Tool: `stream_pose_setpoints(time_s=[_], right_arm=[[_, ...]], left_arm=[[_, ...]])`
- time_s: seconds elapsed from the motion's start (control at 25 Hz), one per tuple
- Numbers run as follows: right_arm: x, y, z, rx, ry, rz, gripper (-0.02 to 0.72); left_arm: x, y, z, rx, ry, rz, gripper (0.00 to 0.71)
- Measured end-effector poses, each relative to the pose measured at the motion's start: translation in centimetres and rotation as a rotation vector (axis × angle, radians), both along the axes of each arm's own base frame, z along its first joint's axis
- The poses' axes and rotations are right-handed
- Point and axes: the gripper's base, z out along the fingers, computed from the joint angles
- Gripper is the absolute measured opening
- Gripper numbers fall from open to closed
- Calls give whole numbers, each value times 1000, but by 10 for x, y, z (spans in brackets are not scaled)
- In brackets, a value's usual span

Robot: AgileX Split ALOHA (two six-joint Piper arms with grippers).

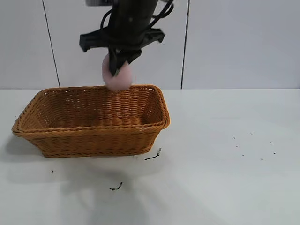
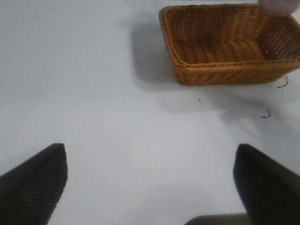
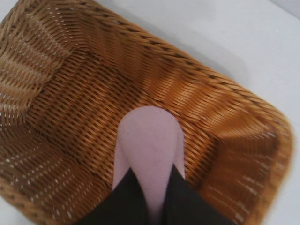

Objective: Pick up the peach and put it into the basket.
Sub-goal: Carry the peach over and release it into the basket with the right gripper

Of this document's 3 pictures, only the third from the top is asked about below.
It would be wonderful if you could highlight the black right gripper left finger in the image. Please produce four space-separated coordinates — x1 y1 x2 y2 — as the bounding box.
79 169 153 225

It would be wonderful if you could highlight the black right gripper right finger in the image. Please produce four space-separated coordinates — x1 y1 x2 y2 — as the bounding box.
162 163 233 225

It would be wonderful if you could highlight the pink squishy peach toy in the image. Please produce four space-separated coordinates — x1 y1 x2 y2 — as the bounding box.
112 105 187 225

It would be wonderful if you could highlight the brown woven wicker basket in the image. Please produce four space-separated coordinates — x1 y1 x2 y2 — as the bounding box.
0 0 296 225

